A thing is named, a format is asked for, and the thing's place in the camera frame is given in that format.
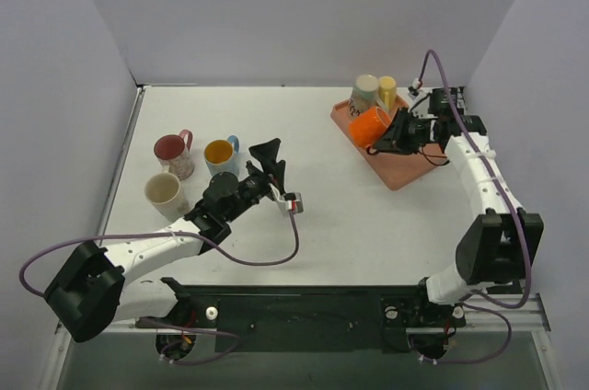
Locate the blue butterfly mug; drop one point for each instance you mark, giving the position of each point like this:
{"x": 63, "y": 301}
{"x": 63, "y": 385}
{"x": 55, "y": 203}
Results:
{"x": 221, "y": 156}

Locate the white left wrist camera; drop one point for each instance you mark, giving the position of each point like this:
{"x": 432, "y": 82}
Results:
{"x": 289, "y": 203}

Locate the pink plastic tray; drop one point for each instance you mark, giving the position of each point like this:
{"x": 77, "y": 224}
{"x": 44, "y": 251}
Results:
{"x": 396, "y": 171}

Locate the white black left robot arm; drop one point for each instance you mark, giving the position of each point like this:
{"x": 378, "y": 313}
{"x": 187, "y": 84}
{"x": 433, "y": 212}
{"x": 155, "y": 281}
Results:
{"x": 86, "y": 292}

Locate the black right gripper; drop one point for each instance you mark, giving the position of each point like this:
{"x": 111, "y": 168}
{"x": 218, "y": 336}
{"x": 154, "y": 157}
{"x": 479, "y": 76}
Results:
{"x": 403, "y": 131}

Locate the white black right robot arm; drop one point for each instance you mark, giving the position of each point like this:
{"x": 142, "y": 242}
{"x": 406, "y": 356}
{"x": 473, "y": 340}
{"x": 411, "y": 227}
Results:
{"x": 500, "y": 245}

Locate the seashell coral mug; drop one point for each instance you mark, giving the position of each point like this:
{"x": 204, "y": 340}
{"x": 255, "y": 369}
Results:
{"x": 362, "y": 98}

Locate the pink floral mug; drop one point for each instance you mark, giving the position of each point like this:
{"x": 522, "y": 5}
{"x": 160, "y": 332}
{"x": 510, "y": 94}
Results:
{"x": 173, "y": 151}

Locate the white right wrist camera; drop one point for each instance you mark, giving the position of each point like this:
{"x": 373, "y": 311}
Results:
{"x": 418, "y": 95}

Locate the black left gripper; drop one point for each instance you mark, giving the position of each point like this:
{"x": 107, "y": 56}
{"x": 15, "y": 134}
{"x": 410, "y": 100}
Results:
{"x": 266, "y": 177}

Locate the yellow mug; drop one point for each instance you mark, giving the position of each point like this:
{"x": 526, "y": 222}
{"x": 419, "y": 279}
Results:
{"x": 387, "y": 92}

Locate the cream dragon pattern mug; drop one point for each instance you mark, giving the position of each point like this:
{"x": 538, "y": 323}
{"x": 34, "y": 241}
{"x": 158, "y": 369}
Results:
{"x": 165, "y": 193}

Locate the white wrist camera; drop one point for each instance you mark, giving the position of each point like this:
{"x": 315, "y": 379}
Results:
{"x": 418, "y": 95}
{"x": 289, "y": 203}

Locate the orange mug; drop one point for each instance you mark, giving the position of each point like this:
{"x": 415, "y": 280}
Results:
{"x": 367, "y": 128}

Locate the aluminium rail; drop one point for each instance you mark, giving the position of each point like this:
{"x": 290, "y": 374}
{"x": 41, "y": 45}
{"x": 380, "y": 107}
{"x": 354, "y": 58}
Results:
{"x": 531, "y": 317}

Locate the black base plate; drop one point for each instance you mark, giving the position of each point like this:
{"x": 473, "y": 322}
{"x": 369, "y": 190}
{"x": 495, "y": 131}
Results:
{"x": 300, "y": 319}

